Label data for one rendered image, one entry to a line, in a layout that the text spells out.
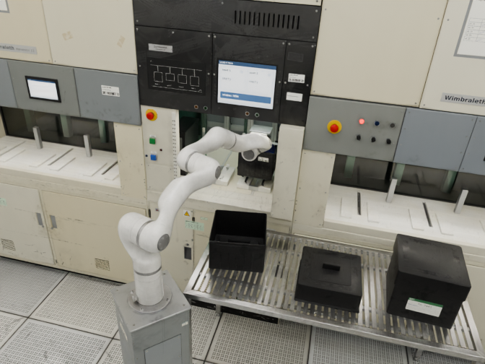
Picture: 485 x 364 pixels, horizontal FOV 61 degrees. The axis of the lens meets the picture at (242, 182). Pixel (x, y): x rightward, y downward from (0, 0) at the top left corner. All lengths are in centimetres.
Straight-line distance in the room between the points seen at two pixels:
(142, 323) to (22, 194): 150
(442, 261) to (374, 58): 94
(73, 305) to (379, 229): 205
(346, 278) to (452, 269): 44
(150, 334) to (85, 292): 132
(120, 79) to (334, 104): 110
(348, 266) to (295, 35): 110
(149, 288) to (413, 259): 114
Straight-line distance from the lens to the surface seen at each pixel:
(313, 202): 225
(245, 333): 282
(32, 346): 296
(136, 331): 188
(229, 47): 203
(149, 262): 177
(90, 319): 299
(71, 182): 277
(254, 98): 206
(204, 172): 176
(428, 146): 212
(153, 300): 190
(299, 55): 198
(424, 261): 197
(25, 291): 332
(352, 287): 195
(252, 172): 245
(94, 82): 237
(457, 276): 196
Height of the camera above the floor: 215
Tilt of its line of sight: 30 degrees down
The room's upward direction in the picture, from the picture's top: 3 degrees clockwise
